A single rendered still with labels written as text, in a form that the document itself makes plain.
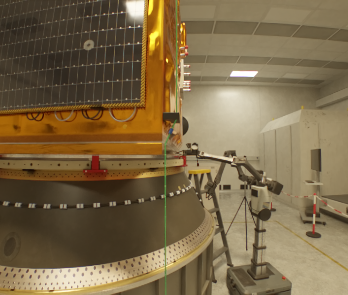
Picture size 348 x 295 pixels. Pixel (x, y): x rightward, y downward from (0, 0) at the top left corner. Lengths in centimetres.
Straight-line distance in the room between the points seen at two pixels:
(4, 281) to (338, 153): 769
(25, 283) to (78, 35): 110
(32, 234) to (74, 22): 100
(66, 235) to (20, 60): 86
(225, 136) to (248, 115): 156
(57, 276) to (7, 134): 70
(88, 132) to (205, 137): 839
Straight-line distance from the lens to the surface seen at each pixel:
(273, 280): 276
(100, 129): 83
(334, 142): 750
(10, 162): 127
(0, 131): 118
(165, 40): 94
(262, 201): 233
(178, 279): 125
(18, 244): 114
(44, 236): 108
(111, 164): 106
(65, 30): 105
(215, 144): 913
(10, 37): 125
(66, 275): 102
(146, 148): 76
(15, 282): 111
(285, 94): 1088
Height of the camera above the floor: 174
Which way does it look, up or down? 3 degrees up
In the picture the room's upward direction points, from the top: straight up
